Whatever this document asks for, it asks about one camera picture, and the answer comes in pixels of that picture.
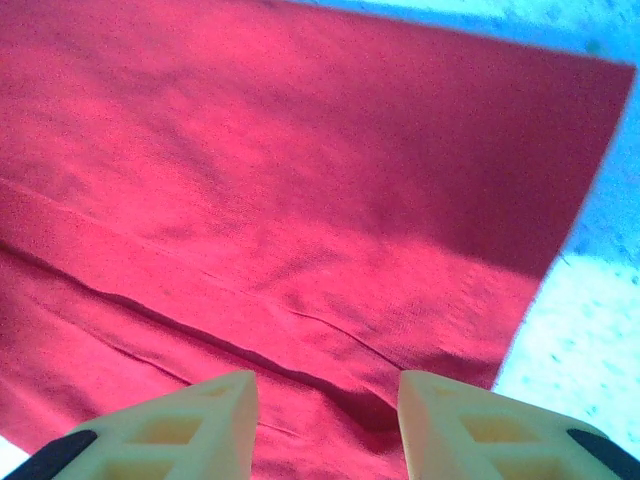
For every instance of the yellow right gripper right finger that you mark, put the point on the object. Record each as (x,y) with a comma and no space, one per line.
(490,435)

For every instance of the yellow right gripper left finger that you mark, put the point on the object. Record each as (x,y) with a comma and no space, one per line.
(175,435)

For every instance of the red t-shirt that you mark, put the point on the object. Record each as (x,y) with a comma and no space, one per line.
(300,175)

